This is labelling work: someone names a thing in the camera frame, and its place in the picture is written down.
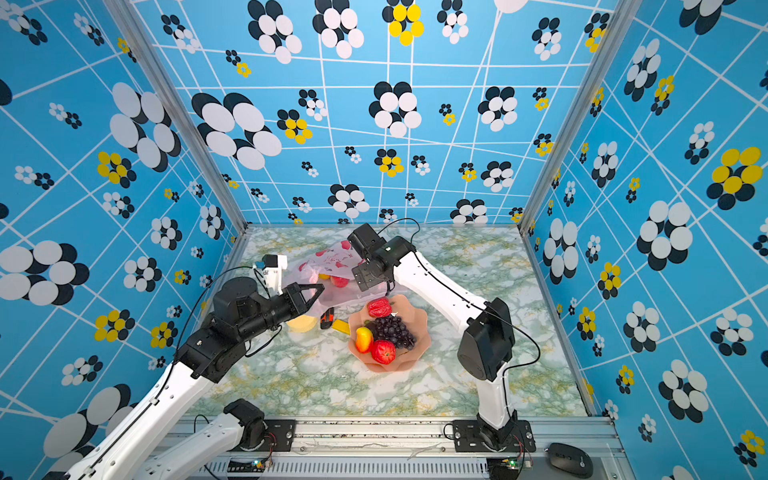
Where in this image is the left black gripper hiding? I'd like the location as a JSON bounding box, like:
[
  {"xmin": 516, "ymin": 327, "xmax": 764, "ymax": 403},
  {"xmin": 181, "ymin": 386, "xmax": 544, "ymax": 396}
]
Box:
[{"xmin": 239, "ymin": 281, "xmax": 325, "ymax": 345}]

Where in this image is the pink peach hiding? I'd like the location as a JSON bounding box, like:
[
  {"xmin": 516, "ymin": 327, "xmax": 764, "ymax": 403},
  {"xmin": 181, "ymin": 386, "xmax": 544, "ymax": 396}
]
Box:
[{"xmin": 330, "ymin": 276, "xmax": 349, "ymax": 288}]

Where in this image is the pink plastic bag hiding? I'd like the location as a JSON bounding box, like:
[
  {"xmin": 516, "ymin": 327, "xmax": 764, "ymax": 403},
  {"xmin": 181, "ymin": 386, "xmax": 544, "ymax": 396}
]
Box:
[{"xmin": 282, "ymin": 240, "xmax": 386, "ymax": 317}]

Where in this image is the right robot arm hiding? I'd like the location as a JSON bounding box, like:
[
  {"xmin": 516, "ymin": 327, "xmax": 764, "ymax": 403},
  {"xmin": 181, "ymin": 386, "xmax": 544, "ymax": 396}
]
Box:
[{"xmin": 347, "ymin": 224, "xmax": 517, "ymax": 451}]

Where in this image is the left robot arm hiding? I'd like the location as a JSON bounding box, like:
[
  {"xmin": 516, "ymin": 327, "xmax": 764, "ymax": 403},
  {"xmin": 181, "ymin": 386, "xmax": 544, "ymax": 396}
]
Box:
[{"xmin": 46, "ymin": 277, "xmax": 325, "ymax": 479}]

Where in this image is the yellow round sponge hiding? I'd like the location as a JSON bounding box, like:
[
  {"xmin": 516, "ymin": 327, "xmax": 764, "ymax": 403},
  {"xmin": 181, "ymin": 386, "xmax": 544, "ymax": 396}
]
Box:
[{"xmin": 286, "ymin": 315, "xmax": 318, "ymax": 333}]

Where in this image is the yellow flat piece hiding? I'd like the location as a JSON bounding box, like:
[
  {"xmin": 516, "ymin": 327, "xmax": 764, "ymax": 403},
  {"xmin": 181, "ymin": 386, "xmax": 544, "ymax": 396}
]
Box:
[{"xmin": 332, "ymin": 320, "xmax": 351, "ymax": 336}]

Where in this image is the red strawberry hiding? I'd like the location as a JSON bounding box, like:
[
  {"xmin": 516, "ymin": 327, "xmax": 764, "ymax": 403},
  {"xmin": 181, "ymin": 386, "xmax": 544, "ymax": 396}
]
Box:
[{"xmin": 367, "ymin": 297, "xmax": 393, "ymax": 319}]

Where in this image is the dark purple grape bunch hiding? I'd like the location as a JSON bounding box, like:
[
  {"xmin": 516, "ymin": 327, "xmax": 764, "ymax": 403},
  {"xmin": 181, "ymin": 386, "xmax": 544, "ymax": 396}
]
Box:
[{"xmin": 366, "ymin": 315, "xmax": 416, "ymax": 350}]

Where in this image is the small yellow red mango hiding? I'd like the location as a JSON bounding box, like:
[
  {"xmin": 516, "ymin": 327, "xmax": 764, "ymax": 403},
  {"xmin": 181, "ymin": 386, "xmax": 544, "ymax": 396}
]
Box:
[{"xmin": 355, "ymin": 327, "xmax": 374, "ymax": 354}]

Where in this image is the pink scalloped fruit plate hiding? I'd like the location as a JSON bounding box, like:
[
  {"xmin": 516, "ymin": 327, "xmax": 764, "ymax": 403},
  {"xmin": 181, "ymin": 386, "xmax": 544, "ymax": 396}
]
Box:
[{"xmin": 348, "ymin": 294, "xmax": 432, "ymax": 373}]

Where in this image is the red apple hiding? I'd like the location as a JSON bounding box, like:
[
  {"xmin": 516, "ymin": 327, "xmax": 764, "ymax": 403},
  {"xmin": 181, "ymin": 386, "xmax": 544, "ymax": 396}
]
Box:
[{"xmin": 370, "ymin": 340, "xmax": 397, "ymax": 365}]

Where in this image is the left green circuit board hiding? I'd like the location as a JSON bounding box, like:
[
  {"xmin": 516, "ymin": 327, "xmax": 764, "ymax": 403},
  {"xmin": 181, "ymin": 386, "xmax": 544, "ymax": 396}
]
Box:
[{"xmin": 227, "ymin": 458, "xmax": 273, "ymax": 474}]

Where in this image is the green circuit board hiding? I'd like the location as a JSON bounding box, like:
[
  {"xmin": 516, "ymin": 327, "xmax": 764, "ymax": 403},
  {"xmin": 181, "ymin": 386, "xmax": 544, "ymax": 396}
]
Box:
[
  {"xmin": 486, "ymin": 458, "xmax": 521, "ymax": 480},
  {"xmin": 227, "ymin": 458, "xmax": 273, "ymax": 474}
]

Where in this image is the right green circuit board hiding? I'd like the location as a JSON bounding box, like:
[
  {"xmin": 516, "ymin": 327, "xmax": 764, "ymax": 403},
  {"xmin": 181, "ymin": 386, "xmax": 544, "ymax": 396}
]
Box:
[{"xmin": 486, "ymin": 458, "xmax": 521, "ymax": 480}]

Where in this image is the black computer mouse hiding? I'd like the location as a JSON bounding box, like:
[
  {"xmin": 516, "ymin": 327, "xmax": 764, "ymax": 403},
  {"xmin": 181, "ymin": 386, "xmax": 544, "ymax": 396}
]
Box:
[{"xmin": 546, "ymin": 442, "xmax": 594, "ymax": 479}]

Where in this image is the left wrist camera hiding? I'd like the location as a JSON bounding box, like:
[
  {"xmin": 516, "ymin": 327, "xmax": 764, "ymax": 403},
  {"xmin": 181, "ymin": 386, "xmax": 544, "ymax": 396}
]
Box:
[{"xmin": 252, "ymin": 254, "xmax": 288, "ymax": 294}]

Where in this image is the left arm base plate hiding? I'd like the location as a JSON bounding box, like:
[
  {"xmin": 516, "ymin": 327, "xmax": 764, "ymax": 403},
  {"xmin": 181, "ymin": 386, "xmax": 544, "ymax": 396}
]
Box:
[{"xmin": 232, "ymin": 419, "xmax": 297, "ymax": 453}]

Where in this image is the aluminium front rail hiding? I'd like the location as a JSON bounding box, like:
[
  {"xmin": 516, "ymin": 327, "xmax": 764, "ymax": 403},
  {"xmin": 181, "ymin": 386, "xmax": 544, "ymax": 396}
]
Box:
[{"xmin": 191, "ymin": 417, "xmax": 636, "ymax": 479}]

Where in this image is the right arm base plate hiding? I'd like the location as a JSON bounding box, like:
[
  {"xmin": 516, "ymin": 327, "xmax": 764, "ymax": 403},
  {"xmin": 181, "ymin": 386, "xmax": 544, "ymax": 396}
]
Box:
[{"xmin": 451, "ymin": 418, "xmax": 537, "ymax": 454}]

